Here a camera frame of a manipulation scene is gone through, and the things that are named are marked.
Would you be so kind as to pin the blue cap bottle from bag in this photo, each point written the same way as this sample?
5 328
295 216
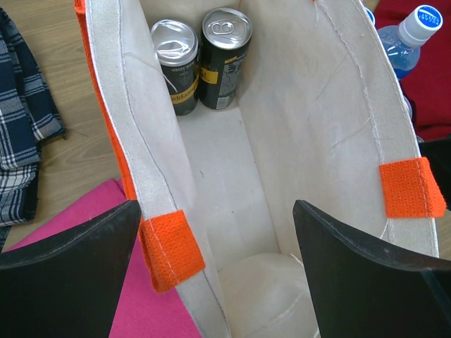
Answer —
402 43

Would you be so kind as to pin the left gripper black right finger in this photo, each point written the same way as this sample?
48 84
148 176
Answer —
363 286

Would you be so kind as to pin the magenta folded cloth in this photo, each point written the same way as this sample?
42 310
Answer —
141 311

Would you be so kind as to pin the beige canvas bag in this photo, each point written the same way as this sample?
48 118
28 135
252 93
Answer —
318 117

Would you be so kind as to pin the red cloth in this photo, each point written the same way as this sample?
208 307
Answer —
428 84

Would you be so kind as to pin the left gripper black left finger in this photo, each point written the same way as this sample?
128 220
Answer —
69 284

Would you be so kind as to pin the plaid navy shirt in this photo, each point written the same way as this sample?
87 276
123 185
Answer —
28 117

